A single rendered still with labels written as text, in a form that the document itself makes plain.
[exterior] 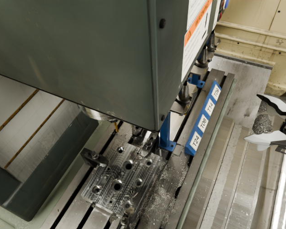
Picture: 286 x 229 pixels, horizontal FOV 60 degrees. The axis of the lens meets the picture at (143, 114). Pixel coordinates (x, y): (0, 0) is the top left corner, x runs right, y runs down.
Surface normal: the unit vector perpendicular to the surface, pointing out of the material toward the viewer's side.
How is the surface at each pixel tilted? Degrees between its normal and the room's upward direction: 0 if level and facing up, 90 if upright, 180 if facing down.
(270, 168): 17
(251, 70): 24
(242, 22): 90
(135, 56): 90
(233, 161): 8
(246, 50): 90
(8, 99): 90
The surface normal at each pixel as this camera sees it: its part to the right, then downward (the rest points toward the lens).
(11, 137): 0.89, 0.32
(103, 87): -0.44, 0.73
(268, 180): -0.33, -0.66
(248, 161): 0.00, -0.70
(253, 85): -0.24, -0.24
